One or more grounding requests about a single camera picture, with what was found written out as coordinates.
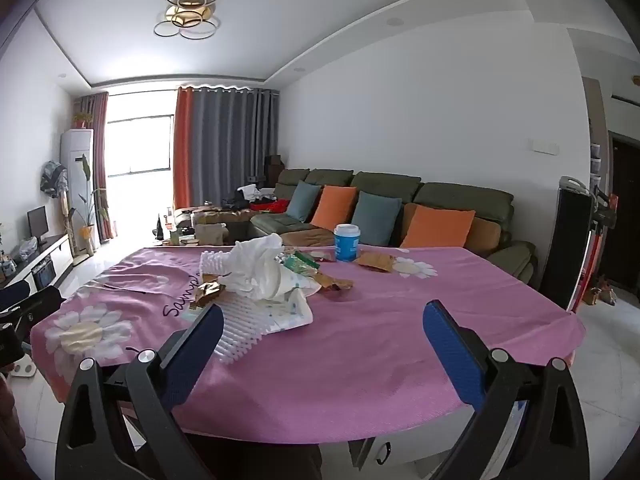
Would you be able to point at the red stick vacuum cleaner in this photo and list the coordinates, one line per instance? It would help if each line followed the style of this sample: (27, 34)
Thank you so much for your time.
(595, 260)

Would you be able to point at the blue and white cup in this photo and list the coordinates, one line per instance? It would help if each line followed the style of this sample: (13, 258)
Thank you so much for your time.
(347, 245)

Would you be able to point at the brown cardboard box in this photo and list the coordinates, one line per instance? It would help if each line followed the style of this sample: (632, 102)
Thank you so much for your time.
(274, 166)

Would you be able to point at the black tower appliance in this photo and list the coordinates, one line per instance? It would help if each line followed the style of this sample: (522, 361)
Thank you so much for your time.
(562, 245)

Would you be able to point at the green snack wrapper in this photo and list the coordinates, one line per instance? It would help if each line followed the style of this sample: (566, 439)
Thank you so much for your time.
(300, 261)

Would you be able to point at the green sofa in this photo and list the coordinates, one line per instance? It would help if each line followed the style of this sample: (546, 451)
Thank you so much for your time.
(385, 185)

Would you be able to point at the golden foil wrapper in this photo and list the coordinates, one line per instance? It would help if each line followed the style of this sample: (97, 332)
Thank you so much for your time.
(210, 294)

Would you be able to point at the orange and grey curtain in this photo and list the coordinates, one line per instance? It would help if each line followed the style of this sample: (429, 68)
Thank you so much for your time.
(225, 145)

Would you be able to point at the crushed white dotted paper cup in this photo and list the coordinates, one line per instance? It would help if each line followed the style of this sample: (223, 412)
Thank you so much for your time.
(250, 260)

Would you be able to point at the white standing air conditioner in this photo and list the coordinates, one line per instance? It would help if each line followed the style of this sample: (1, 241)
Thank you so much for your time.
(75, 160)

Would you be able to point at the dark coffee table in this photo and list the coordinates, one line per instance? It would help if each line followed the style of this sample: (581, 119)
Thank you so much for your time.
(210, 232)

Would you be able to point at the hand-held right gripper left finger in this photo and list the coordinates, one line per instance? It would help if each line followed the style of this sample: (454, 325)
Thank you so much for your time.
(195, 340)

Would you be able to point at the pink floral tablecloth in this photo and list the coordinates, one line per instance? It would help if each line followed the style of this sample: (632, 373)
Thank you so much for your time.
(375, 335)

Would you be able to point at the brown snack wrapper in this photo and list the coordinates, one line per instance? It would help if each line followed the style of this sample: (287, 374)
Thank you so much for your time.
(375, 261)

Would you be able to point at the white and black TV cabinet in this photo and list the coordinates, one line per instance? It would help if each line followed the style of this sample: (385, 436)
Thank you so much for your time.
(45, 260)

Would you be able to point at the small orange cushion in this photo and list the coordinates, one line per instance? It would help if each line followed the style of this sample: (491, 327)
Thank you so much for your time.
(332, 207)

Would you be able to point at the white wall box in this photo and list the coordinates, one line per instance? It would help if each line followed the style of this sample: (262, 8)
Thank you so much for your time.
(544, 146)

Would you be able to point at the small brown wrapper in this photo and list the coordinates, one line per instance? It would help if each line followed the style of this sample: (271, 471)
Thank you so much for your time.
(335, 282)

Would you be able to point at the white ribbed plastic tray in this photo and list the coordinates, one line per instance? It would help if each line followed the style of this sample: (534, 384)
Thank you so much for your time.
(235, 340)

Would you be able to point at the cloth covered standing fan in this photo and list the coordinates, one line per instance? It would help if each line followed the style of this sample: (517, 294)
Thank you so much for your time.
(52, 177)

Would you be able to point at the large orange cushion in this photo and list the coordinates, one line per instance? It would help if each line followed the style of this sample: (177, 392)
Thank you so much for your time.
(437, 227)

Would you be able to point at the black monitor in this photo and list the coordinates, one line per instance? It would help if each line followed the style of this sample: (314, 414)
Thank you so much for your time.
(37, 221)

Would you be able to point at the large blue cushion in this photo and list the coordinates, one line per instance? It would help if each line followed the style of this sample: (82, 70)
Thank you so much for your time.
(377, 220)

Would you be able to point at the red cloth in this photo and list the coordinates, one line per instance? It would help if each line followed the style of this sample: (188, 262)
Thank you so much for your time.
(270, 205)

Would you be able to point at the tall plant in yellow pot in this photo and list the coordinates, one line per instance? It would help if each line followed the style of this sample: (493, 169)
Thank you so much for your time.
(87, 235)

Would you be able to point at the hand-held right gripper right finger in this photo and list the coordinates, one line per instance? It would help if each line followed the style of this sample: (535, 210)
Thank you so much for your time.
(445, 340)

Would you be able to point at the dark door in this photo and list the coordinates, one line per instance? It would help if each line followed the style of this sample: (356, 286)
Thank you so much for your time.
(622, 210)

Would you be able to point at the small potted plant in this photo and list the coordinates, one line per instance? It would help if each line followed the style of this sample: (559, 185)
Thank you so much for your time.
(82, 120)

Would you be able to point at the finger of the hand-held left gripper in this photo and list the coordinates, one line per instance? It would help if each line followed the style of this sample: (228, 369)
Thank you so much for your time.
(14, 296)
(40, 307)

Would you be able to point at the clear plastic bag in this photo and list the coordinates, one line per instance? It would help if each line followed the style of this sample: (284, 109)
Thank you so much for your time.
(28, 246)

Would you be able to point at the small blue cushion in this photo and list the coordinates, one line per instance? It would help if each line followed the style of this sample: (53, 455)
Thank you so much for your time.
(302, 202)

